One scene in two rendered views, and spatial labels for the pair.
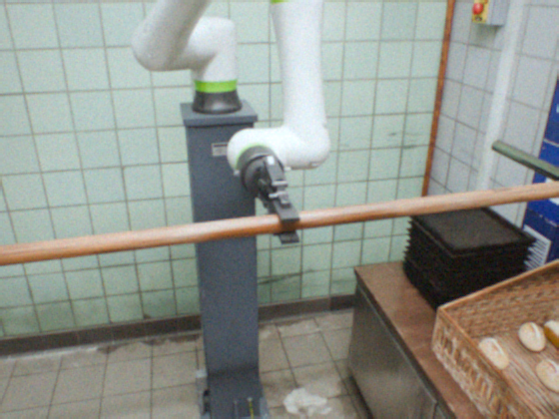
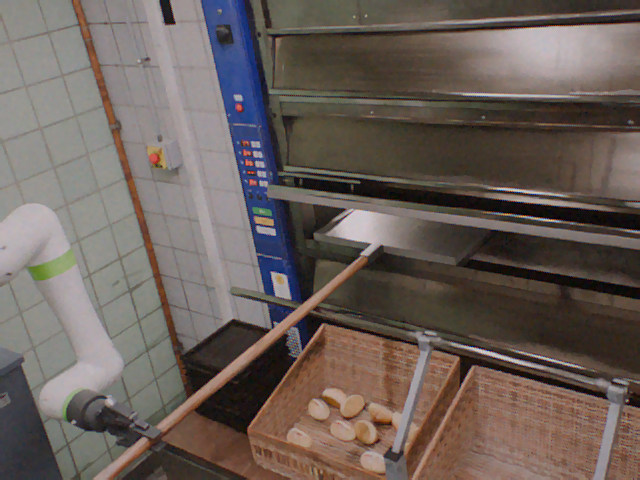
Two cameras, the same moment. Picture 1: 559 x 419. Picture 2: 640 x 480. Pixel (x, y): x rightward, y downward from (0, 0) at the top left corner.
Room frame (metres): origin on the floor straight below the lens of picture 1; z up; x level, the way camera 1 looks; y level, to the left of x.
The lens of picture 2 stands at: (-0.77, 0.47, 2.27)
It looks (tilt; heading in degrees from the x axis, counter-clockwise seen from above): 24 degrees down; 323
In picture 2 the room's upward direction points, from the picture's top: 10 degrees counter-clockwise
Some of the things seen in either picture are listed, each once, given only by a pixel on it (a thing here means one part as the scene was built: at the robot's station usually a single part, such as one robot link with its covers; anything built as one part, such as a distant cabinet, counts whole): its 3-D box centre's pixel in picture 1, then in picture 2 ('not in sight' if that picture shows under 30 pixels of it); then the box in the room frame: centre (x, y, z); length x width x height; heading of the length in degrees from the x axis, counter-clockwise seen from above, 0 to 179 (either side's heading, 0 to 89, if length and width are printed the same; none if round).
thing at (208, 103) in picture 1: (214, 94); not in sight; (1.43, 0.18, 1.23); 0.26 x 0.15 x 0.06; 13
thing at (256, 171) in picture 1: (267, 185); (108, 418); (0.84, 0.01, 1.18); 0.09 x 0.07 x 0.08; 12
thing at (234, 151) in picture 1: (256, 155); (68, 397); (1.01, 0.04, 1.18); 0.14 x 0.13 x 0.11; 12
